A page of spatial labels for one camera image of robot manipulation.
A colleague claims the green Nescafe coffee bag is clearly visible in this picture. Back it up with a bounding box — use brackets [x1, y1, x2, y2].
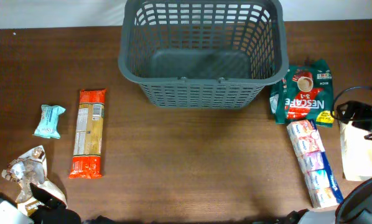
[269, 59, 334, 128]

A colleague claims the pink blue tissue multipack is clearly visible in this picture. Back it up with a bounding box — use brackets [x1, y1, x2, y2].
[287, 119, 343, 208]

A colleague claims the grey plastic basket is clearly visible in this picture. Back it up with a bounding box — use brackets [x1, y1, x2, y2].
[118, 0, 289, 109]

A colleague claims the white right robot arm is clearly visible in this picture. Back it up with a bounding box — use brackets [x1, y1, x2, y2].
[287, 101, 372, 223]

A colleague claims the white brown cookie bag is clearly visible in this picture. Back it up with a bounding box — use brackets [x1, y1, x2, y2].
[2, 145, 67, 216]

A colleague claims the cream paper pouch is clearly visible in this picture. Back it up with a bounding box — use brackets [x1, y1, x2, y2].
[338, 121, 372, 181]

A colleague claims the orange spaghetti packet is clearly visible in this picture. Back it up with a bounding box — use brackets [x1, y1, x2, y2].
[69, 89, 106, 179]

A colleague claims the mint green snack packet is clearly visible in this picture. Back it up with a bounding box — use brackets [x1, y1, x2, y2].
[34, 105, 66, 139]

